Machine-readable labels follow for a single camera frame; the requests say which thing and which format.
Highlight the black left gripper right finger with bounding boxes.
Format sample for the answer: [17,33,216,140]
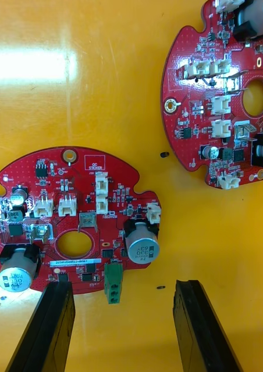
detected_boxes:
[172,279,244,372]

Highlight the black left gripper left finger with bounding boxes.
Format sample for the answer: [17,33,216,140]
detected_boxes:
[5,280,76,372]

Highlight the round red circuit board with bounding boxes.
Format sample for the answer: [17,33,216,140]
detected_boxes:
[160,0,263,190]
[0,146,162,305]

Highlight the yellow-orange plastic bin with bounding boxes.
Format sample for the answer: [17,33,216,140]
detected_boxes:
[0,0,263,372]

